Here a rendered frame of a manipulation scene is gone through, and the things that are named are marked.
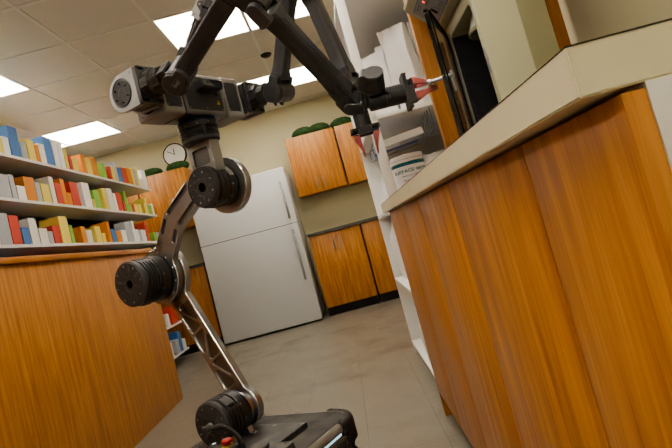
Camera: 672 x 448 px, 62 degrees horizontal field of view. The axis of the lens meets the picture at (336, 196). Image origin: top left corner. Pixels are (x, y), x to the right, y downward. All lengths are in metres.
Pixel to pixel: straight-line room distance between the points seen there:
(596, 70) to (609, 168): 0.09
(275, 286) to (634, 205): 6.00
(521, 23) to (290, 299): 5.16
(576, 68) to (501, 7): 1.17
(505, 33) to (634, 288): 1.15
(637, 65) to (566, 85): 0.05
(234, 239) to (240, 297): 0.66
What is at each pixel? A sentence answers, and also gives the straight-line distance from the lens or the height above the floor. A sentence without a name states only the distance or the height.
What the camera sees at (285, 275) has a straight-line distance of 6.37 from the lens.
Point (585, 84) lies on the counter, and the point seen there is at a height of 0.91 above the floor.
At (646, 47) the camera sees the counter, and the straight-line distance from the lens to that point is 0.47.
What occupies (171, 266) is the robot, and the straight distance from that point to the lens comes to 2.27.
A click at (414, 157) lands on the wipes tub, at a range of 2.14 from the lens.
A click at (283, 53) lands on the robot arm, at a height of 1.54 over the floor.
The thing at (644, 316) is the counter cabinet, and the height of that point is 0.72.
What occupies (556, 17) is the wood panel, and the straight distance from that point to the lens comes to 2.07.
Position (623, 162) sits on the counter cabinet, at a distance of 0.48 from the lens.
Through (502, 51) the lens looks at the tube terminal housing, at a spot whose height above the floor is 1.21.
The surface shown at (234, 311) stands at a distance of 6.49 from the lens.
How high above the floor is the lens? 0.85
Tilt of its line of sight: 4 degrees up
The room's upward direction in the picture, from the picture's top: 15 degrees counter-clockwise
